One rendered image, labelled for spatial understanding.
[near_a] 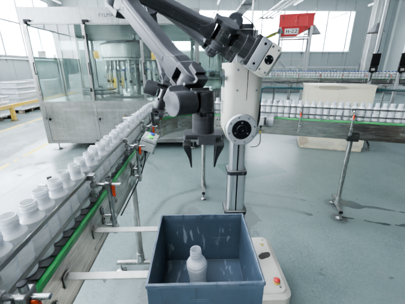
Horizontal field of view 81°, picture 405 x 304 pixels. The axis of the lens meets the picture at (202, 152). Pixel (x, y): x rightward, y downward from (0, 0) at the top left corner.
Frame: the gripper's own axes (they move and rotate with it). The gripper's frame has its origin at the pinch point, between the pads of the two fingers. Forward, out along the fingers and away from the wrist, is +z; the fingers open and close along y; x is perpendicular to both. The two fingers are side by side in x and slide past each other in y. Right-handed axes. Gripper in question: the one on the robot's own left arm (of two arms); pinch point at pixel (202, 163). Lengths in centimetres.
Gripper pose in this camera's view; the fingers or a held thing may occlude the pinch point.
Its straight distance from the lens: 66.4
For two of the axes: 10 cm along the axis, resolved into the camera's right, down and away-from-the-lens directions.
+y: 10.0, -0.1, 0.4
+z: -0.1, 9.5, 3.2
